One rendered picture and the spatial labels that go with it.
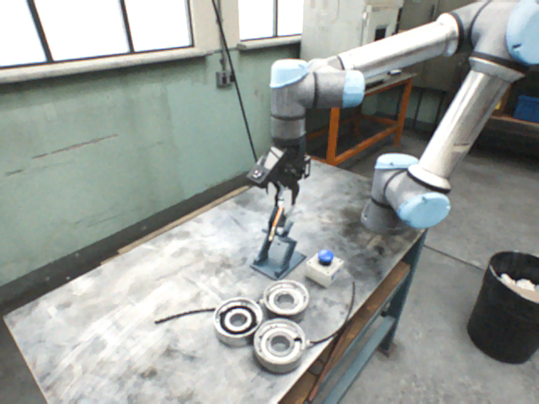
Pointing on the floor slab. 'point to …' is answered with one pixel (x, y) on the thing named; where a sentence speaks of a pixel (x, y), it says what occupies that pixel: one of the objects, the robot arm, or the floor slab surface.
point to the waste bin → (506, 310)
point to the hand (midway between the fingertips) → (280, 212)
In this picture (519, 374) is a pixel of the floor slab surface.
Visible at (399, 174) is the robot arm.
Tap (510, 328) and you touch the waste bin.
